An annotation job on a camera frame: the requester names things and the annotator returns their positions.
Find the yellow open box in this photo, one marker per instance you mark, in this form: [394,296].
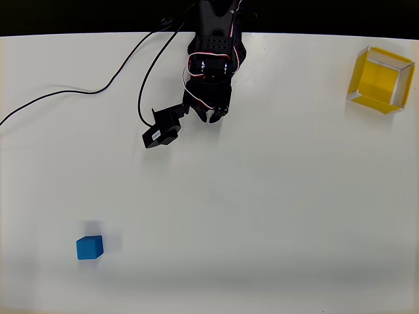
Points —
[376,78]

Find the blue cube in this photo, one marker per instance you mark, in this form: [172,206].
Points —
[89,248]

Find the black wrist-mounted camera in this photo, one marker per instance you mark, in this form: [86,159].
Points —
[163,129]

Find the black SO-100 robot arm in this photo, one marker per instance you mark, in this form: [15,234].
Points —
[214,36]

